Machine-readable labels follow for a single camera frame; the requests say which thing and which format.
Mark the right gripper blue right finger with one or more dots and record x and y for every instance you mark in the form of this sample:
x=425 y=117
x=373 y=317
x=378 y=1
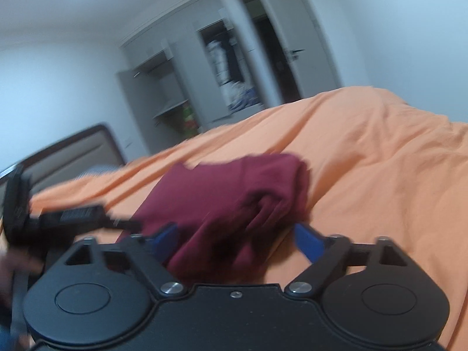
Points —
x=327 y=255

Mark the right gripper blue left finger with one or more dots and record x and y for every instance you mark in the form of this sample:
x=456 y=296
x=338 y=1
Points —
x=147 y=255

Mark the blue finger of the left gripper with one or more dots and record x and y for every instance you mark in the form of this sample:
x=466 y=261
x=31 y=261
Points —
x=122 y=224

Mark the dark red long-sleeve sweater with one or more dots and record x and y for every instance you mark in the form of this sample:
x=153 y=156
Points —
x=228 y=215

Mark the pile of white clothes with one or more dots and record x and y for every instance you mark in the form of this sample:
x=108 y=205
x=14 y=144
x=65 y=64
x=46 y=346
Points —
x=233 y=91

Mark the person's left hand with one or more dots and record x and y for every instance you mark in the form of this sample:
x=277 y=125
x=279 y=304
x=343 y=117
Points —
x=16 y=267

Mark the blue checkered pillow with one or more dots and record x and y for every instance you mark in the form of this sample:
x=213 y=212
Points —
x=99 y=169

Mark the brown padded bed headboard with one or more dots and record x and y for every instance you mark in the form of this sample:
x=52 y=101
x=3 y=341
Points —
x=69 y=158

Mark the orange bed cover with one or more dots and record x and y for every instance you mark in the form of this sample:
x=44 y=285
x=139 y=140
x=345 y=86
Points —
x=390 y=177

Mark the colourful green red bag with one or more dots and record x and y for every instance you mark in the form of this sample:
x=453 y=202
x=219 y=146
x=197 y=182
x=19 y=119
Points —
x=189 y=121

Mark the grey built-in wardrobe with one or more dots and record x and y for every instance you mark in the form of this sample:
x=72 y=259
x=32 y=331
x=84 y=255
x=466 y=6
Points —
x=170 y=65

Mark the blue striped folded cloth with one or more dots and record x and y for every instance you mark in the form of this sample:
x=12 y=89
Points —
x=246 y=99

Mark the dark hanging garment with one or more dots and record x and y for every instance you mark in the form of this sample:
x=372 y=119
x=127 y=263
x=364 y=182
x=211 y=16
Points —
x=233 y=66

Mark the grey room door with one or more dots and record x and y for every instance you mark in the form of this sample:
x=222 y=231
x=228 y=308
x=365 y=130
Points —
x=303 y=46

